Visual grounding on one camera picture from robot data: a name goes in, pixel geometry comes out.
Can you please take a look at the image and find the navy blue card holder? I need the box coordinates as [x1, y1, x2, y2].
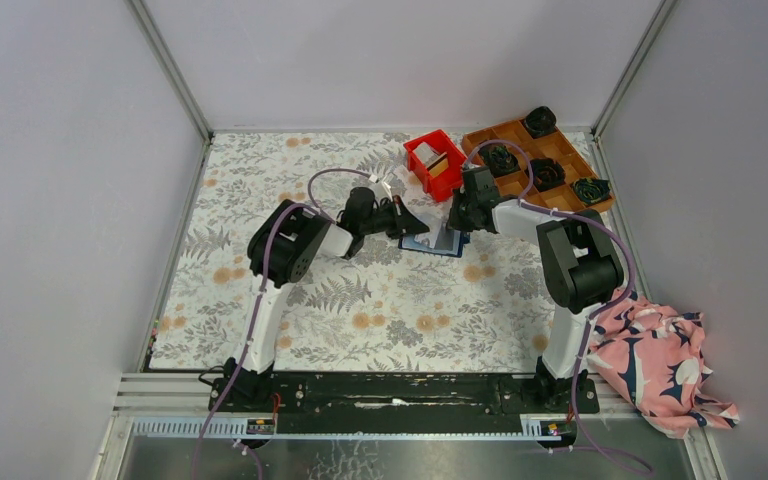
[398, 213, 470, 258]

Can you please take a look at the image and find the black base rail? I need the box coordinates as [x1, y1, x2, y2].
[208, 371, 600, 436]

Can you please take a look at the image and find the wooden compartment tray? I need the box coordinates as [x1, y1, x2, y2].
[461, 118, 615, 212]

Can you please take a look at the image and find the rolled green tie bottom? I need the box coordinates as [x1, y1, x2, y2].
[478, 144, 520, 178]

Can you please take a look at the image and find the stack of silver cards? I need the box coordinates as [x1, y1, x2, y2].
[413, 142, 442, 168]

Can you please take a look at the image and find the rolled dark tie top left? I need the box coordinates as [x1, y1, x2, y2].
[521, 105, 557, 139]

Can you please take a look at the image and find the rolled dark tie centre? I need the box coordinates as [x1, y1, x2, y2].
[529, 158, 566, 192]

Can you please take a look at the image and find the rolled dark tie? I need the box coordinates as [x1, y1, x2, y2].
[521, 105, 557, 139]
[529, 158, 566, 192]

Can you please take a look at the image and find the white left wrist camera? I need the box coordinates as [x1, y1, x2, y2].
[367, 172, 399, 201]

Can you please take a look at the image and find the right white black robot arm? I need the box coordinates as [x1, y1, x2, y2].
[448, 167, 625, 412]

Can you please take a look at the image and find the pink floral cloth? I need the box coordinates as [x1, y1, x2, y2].
[587, 291, 740, 439]

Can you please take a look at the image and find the red plastic bin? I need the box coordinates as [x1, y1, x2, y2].
[403, 129, 466, 203]

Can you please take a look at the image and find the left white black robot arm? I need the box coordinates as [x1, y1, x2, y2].
[225, 187, 430, 411]

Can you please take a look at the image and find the gold card in bin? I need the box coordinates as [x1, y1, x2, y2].
[426, 153, 449, 178]

